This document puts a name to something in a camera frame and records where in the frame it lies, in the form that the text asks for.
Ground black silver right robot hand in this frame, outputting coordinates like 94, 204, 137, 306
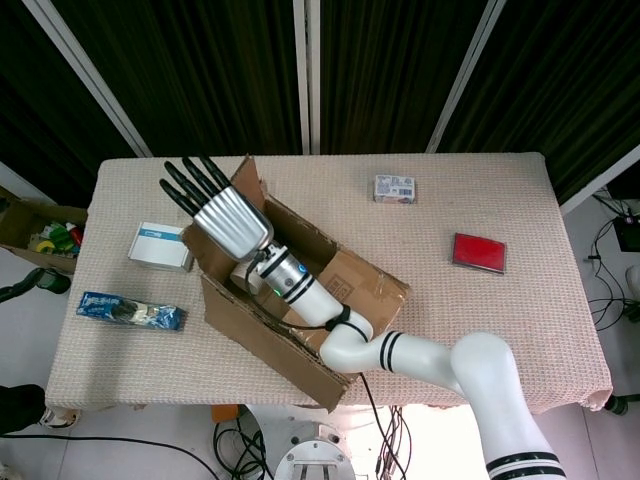
157, 155, 275, 262

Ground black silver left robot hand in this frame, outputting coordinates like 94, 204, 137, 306
0, 278, 40, 305

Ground large cardboard box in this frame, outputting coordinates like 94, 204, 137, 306
180, 154, 412, 414

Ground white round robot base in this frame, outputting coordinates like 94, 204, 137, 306
272, 405, 359, 480

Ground cardboard bin with items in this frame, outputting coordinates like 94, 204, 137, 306
0, 185, 90, 275

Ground dark green mesh cup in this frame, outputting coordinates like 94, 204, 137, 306
35, 268, 72, 296

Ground green plastic item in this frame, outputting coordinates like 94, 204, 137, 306
47, 223, 76, 249

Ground flat white blue box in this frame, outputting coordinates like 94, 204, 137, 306
127, 221, 195, 273

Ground blue cookie package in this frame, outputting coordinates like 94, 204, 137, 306
75, 290, 190, 334

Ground dark green curtain panel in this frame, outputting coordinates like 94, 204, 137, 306
49, 0, 304, 157
437, 0, 640, 204
319, 0, 489, 155
0, 0, 139, 209

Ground small blue white pack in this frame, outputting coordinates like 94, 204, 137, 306
372, 173, 419, 205

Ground orange block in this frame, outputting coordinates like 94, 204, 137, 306
211, 404, 241, 426

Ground red stamp pad case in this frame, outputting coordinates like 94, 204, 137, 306
451, 232, 509, 275

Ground black electronic device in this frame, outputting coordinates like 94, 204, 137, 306
613, 214, 640, 254

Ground white partition frame post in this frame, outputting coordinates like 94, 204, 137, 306
292, 0, 322, 155
425, 0, 507, 154
0, 160, 59, 207
22, 0, 154, 159
558, 144, 640, 217

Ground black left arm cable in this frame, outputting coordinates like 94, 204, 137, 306
0, 432, 211, 464

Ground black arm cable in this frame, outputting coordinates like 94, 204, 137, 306
247, 249, 401, 480
0, 432, 211, 464

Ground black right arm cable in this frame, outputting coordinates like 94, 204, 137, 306
247, 249, 401, 480

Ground black cable bundle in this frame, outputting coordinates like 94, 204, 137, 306
213, 417, 275, 480

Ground thin brown wires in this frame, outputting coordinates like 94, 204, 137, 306
375, 404, 412, 480

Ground thin black floor cables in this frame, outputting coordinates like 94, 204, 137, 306
585, 192, 640, 332

